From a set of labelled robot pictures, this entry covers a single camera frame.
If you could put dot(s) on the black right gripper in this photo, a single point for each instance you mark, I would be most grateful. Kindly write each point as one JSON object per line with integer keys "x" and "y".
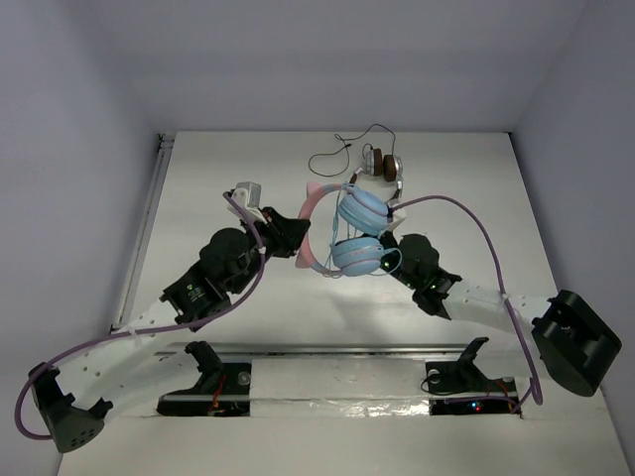
{"x": 386, "y": 236}

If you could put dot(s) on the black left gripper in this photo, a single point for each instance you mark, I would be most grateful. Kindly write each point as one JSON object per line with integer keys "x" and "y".
{"x": 280, "y": 233}

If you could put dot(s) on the pink blue cat-ear headphones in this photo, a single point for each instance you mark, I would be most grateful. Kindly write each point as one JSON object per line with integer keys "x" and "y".
{"x": 306, "y": 258}

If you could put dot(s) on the light blue wired earphones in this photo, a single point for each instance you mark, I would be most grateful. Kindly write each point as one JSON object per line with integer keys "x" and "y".
{"x": 359, "y": 220}

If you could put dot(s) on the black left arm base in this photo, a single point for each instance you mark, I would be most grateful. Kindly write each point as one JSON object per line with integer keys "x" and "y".
{"x": 222, "y": 389}

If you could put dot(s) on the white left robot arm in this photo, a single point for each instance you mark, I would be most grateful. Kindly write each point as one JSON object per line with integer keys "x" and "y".
{"x": 69, "y": 398}

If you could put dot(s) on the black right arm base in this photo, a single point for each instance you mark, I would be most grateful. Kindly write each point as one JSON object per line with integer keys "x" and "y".
{"x": 459, "y": 388}

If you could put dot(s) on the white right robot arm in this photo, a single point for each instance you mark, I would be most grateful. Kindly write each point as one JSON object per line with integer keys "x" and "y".
{"x": 573, "y": 342}

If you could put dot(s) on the brown silver headphones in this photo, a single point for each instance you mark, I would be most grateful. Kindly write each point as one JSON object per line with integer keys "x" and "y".
{"x": 378, "y": 165}

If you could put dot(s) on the clear tape strip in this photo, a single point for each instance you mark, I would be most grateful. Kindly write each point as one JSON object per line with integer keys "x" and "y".
{"x": 338, "y": 387}

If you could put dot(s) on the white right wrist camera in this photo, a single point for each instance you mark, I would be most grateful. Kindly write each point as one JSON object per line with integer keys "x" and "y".
{"x": 395, "y": 218}

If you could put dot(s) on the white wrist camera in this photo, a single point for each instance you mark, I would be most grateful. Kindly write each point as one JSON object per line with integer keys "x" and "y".
{"x": 246, "y": 195}
{"x": 395, "y": 218}

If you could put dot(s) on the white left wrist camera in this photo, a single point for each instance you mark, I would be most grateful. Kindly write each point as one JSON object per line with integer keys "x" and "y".
{"x": 246, "y": 195}

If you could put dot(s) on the aluminium rail front edge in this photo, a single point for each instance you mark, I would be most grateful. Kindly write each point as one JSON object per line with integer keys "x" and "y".
{"x": 279, "y": 350}

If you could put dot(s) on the aluminium rail edge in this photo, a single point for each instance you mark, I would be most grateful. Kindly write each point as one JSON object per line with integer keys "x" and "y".
{"x": 125, "y": 305}
{"x": 279, "y": 350}

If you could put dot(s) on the aluminium rail left edge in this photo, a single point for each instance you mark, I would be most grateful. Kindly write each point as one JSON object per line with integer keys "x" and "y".
{"x": 125, "y": 305}

